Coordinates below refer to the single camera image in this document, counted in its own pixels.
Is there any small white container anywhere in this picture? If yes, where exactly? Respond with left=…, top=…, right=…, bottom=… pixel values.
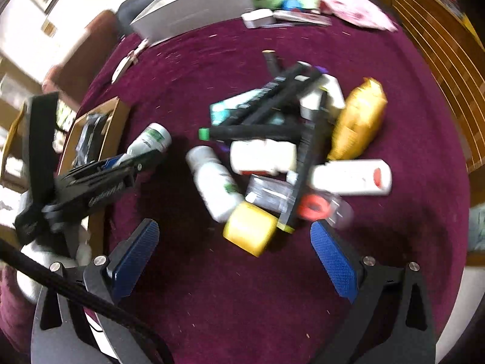
left=320, top=74, right=346, bottom=116

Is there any yellow snack packet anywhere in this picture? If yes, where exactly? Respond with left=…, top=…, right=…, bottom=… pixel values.
left=328, top=78, right=387, bottom=162

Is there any small white bottle green label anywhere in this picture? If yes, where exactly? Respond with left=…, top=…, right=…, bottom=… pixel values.
left=127, top=122, right=172, bottom=156

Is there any cardboard box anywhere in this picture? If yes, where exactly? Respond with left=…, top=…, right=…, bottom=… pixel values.
left=57, top=96, right=132, bottom=258

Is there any flat printed packet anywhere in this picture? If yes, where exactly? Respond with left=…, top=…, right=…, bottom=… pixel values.
left=273, top=9, right=332, bottom=27

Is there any white bottle red cap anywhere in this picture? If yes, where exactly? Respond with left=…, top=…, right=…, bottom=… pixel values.
left=311, top=158, right=393, bottom=197

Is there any red number candle packet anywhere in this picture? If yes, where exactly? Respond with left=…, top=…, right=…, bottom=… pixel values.
left=297, top=193, right=355, bottom=228

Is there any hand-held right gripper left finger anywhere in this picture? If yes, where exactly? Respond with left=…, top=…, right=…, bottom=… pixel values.
left=32, top=219, right=160, bottom=364

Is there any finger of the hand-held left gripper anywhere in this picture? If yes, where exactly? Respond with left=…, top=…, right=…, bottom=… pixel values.
left=70, top=155, right=129, bottom=181
left=123, top=150, right=164, bottom=182

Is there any black leather sofa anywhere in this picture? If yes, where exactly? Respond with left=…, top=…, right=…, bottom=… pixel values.
left=115, top=0, right=251, bottom=35

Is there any white charging case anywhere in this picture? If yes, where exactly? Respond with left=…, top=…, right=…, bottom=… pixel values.
left=241, top=8, right=274, bottom=29

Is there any white key fob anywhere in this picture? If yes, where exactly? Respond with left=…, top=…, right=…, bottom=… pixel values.
left=112, top=40, right=150, bottom=84

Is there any long grey box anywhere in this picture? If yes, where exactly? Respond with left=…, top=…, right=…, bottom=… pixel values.
left=129, top=0, right=258, bottom=46

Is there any large white bottle leaf label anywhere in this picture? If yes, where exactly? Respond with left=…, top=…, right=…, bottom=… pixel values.
left=186, top=146, right=245, bottom=224

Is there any squat white bottle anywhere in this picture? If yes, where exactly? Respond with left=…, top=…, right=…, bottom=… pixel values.
left=229, top=140, right=298, bottom=175

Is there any pink cloth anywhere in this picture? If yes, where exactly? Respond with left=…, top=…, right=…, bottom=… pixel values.
left=320, top=0, right=398, bottom=33

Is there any black snack packet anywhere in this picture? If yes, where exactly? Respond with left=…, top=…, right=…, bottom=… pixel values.
left=74, top=114, right=109, bottom=167

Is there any black marker olive cap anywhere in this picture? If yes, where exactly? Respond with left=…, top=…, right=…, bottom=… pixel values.
left=263, top=50, right=283, bottom=76

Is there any brown armchair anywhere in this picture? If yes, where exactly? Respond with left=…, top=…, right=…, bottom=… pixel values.
left=42, top=9, right=125, bottom=110

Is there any green white cloth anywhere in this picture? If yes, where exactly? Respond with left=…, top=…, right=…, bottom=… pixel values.
left=468, top=203, right=485, bottom=253

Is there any yellow jar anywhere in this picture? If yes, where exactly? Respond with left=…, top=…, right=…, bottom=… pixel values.
left=223, top=202, right=277, bottom=256

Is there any clear plastic packet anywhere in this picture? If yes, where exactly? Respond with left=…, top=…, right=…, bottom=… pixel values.
left=244, top=174, right=300, bottom=213

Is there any wooden slatted chair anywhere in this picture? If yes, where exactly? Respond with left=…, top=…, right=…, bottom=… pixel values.
left=369, top=0, right=485, bottom=175

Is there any black braided cable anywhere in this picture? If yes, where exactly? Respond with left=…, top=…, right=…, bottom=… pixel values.
left=0, top=238, right=173, bottom=364

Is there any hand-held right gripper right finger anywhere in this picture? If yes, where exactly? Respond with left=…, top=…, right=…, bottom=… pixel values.
left=310, top=220, right=436, bottom=364

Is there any black marker green cap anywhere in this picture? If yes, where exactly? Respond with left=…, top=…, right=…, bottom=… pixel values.
left=199, top=123, right=304, bottom=143

